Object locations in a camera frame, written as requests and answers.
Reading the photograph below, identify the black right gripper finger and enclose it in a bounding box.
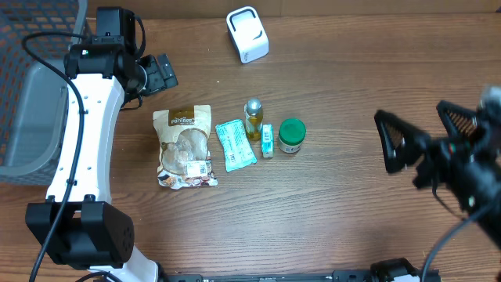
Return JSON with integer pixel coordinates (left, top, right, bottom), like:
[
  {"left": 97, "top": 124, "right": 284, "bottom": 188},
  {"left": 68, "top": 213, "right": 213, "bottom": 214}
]
[
  {"left": 374, "top": 110, "right": 431, "bottom": 174},
  {"left": 436, "top": 100, "right": 477, "bottom": 137}
]

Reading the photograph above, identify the beige Pantree snack pouch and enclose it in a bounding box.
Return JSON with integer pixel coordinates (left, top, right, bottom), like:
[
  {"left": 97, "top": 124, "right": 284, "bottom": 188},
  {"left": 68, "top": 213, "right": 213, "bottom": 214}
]
[{"left": 153, "top": 105, "right": 218, "bottom": 190}]

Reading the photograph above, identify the yellow liquid bottle silver cap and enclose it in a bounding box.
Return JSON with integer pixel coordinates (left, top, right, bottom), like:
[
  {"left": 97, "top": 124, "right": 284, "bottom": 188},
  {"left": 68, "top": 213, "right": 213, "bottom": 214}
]
[{"left": 244, "top": 98, "right": 264, "bottom": 140}]

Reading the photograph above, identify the teal snack packet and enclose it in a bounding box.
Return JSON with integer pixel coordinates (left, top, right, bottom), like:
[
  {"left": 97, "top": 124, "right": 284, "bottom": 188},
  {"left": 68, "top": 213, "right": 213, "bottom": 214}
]
[{"left": 215, "top": 119, "right": 257, "bottom": 172}]

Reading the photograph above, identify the small teal tissue pack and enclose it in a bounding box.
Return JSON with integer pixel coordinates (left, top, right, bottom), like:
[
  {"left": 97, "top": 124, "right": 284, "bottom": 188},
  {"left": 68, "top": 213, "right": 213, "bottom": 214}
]
[{"left": 261, "top": 124, "right": 275, "bottom": 158}]

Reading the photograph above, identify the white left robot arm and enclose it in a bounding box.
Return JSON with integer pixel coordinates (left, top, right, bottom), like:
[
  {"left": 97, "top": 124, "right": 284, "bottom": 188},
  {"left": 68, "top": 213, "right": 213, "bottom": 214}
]
[{"left": 25, "top": 7, "right": 178, "bottom": 281}]

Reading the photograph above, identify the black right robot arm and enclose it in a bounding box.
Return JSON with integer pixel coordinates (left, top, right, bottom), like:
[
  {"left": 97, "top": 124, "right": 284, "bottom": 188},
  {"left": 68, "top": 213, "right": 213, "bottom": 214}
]
[{"left": 374, "top": 100, "right": 500, "bottom": 244}]

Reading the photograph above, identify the white barcode scanner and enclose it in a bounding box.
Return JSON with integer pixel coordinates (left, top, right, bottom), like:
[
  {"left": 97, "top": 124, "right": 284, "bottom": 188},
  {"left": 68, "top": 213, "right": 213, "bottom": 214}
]
[{"left": 225, "top": 6, "right": 269, "bottom": 64}]

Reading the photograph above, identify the green lid jar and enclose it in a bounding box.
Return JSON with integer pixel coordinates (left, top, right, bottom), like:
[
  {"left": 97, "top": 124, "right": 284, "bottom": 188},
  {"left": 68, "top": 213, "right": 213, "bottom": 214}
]
[{"left": 278, "top": 118, "right": 307, "bottom": 154}]

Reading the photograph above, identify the dark grey plastic basket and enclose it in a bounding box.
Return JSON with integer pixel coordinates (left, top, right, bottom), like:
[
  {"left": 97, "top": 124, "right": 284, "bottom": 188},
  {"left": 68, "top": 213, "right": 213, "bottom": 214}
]
[{"left": 1, "top": 0, "right": 88, "bottom": 186}]

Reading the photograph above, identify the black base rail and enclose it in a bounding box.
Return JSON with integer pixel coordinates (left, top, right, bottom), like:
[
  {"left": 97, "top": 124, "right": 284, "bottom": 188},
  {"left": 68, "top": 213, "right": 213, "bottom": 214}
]
[{"left": 160, "top": 257, "right": 442, "bottom": 282}]

